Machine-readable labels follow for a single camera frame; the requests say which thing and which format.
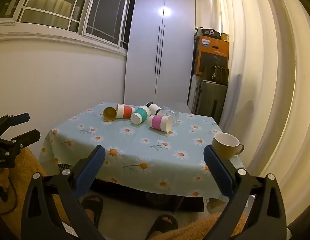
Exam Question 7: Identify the daisy print tablecloth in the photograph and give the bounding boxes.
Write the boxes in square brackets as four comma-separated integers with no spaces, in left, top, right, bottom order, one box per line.
[39,102,245,198]

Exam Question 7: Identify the black band paper cup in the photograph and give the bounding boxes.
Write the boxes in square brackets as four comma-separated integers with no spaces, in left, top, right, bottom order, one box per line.
[146,101,163,117]

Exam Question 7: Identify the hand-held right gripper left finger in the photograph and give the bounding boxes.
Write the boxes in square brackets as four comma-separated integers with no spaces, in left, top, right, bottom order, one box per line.
[21,145,106,240]

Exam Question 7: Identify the red band paper cup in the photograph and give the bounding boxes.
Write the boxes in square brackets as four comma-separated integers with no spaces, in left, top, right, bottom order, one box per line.
[103,103,135,122]

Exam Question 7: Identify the cream curtain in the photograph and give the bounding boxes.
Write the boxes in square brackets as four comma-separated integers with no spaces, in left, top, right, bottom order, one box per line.
[213,0,310,230]

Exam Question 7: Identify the clear glass cup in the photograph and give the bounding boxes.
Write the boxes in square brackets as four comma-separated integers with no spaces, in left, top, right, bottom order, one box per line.
[161,106,180,127]

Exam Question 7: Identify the grey suitcase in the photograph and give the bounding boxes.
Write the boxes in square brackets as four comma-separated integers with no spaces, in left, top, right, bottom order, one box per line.
[192,79,228,125]

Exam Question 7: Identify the black device on box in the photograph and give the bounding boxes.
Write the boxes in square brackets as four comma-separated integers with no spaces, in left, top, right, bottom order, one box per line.
[194,26,222,39]

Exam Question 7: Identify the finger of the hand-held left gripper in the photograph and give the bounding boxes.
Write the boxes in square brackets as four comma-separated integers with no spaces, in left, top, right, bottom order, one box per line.
[0,113,30,133]
[5,129,41,153]

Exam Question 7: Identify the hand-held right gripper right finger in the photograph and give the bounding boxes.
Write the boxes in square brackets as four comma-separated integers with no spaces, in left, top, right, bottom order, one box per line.
[203,144,288,240]

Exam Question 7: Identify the white framed window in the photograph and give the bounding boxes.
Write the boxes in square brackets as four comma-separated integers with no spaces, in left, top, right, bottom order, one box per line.
[0,0,138,50]

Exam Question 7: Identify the pink band paper cup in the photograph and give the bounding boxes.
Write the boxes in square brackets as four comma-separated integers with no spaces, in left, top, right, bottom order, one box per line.
[147,115,172,133]

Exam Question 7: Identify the orange cardboard box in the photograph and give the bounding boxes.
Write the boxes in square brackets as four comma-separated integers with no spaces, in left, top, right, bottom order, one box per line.
[193,35,230,77]

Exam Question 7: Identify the brown ceramic mug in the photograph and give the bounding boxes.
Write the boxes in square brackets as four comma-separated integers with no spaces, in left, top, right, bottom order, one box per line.
[211,132,245,160]

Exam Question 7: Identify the orange fuzzy cloth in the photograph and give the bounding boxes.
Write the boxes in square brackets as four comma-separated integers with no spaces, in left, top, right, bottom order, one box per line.
[0,147,79,233]
[155,211,251,240]

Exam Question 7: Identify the white wardrobe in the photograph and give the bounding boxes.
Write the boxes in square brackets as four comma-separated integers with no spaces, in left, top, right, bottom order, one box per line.
[123,0,197,106]

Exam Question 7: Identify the person's foot in black slipper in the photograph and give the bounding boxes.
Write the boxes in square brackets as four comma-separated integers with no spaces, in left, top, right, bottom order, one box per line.
[146,214,179,240]
[81,194,104,228]

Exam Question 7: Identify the teal band paper cup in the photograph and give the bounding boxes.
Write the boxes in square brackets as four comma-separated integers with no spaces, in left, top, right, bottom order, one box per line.
[130,105,151,125]

